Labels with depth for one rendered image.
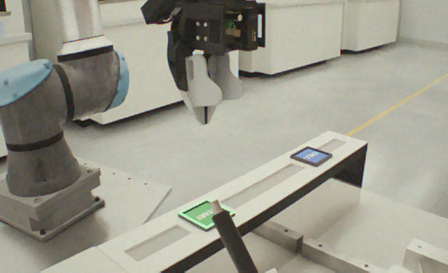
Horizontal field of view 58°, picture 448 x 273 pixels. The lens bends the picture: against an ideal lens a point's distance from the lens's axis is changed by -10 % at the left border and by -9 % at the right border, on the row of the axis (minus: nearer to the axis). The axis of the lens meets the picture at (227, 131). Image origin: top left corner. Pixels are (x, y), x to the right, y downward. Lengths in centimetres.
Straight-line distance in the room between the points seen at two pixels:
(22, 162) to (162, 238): 37
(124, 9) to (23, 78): 305
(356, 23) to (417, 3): 224
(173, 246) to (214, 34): 26
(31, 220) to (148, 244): 34
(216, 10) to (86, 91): 44
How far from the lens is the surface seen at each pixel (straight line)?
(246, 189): 68
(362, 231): 85
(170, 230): 58
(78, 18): 85
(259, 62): 510
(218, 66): 53
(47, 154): 83
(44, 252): 82
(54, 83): 82
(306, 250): 75
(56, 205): 84
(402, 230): 88
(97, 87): 84
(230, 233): 27
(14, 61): 316
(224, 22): 46
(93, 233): 85
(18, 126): 82
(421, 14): 877
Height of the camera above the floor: 128
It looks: 21 degrees down
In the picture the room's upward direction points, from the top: straight up
